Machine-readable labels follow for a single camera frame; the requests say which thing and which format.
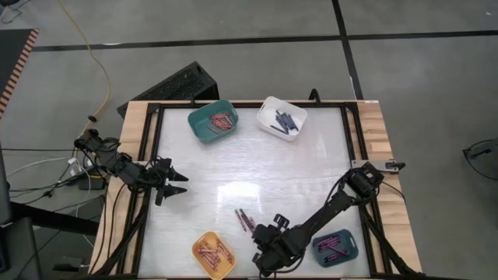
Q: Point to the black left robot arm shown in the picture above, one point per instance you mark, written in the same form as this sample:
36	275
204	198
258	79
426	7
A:
116	165

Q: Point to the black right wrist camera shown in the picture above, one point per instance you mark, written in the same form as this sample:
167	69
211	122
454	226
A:
281	221

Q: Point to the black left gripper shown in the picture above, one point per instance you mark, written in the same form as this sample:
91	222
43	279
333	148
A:
161	175

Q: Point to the white plastic bin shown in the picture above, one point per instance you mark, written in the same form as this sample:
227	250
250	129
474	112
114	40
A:
268	113

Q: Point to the black power strip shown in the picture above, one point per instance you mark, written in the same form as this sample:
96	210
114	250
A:
91	183

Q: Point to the blue-grey plastic bin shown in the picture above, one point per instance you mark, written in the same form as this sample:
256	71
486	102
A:
352	249

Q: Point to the grey metal bracket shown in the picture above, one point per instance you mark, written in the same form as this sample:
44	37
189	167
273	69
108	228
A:
362	163

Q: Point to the yellow plastic bin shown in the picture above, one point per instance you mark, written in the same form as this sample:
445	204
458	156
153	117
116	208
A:
202	272

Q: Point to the blue crayon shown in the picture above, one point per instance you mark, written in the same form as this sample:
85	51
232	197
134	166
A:
286	121
282	122
293	123
279	117
280	129
290	120

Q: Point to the black base beam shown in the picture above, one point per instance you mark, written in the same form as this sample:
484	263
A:
54	219

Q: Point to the black diagonal frame strut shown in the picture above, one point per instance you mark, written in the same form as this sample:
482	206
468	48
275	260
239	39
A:
124	241
383	241

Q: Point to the teal plastic bin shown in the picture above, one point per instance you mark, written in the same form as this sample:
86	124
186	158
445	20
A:
198	128

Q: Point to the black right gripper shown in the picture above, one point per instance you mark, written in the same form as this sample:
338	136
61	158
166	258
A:
284	249

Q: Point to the black perforated metal box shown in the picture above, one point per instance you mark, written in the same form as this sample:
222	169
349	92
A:
175	83

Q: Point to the red crayon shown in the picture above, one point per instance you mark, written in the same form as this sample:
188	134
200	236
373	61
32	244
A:
229	120
219	115
213	130
223	124
222	119

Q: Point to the black mat with orange edge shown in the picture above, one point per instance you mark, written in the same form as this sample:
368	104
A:
11	54

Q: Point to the white power adapter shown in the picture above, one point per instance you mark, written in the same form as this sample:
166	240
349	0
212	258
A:
73	161

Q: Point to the black clamp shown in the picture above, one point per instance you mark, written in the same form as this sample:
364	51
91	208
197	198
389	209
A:
313	93

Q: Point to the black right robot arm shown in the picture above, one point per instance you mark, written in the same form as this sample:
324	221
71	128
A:
330	210

